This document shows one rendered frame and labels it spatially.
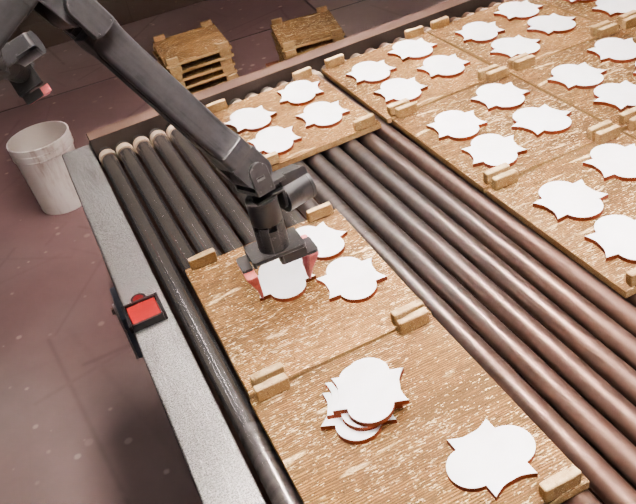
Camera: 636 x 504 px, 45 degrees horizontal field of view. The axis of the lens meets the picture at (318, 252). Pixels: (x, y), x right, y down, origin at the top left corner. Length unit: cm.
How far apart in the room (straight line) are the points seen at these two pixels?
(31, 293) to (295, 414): 238
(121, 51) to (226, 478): 66
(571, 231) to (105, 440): 173
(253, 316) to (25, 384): 173
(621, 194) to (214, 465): 94
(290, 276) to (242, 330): 15
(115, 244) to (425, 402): 88
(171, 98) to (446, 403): 63
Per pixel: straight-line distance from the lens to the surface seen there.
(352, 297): 142
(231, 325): 145
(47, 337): 323
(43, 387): 302
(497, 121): 192
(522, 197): 164
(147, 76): 123
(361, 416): 119
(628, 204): 162
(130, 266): 174
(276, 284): 149
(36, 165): 385
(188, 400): 137
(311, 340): 137
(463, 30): 241
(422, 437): 119
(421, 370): 128
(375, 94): 212
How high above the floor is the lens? 186
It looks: 36 degrees down
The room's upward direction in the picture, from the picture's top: 13 degrees counter-clockwise
